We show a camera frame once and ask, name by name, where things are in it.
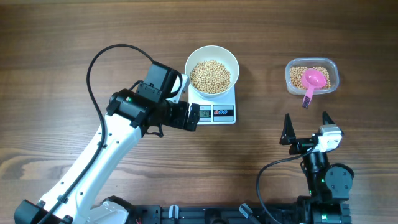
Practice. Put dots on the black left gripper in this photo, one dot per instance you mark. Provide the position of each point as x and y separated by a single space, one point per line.
180 121

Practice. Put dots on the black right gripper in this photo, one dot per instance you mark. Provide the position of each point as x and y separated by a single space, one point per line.
288 136

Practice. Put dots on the pink plastic measuring scoop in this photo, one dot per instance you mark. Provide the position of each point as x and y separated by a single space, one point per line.
312 79

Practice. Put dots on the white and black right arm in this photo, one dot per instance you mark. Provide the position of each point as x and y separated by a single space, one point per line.
328 184

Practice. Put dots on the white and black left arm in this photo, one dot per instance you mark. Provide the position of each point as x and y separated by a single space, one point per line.
130 113

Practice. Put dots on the white digital kitchen scale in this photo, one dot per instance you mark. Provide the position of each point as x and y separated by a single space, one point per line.
218 110

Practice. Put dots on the soybeans in white bowl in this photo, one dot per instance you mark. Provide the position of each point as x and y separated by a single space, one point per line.
210 77

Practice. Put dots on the white round bowl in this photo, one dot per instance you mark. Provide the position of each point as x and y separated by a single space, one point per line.
221 55

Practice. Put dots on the pile of soybeans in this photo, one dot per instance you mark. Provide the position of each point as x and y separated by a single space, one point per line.
296 74

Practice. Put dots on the clear plastic container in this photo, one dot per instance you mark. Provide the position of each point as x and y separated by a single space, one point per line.
313 62

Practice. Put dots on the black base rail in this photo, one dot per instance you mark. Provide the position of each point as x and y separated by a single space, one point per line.
282 213

